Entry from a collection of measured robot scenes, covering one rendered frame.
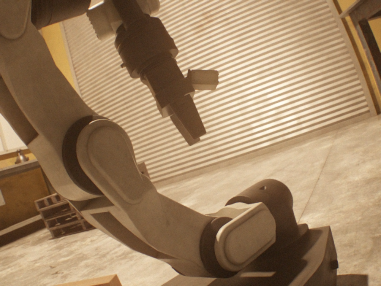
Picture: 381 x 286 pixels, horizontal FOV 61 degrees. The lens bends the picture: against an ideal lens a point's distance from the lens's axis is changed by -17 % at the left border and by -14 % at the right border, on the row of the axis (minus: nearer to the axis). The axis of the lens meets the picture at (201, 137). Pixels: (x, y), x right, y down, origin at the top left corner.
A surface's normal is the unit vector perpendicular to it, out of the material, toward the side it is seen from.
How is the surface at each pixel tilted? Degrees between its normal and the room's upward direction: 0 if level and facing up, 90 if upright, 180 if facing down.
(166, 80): 86
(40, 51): 111
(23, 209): 90
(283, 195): 67
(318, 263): 0
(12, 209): 90
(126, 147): 90
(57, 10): 143
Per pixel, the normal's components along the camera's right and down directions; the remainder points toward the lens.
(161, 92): -0.55, 0.27
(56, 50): -0.41, 0.15
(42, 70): 0.88, 0.06
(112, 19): 0.08, -0.11
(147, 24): 0.36, -0.25
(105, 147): 0.68, -0.25
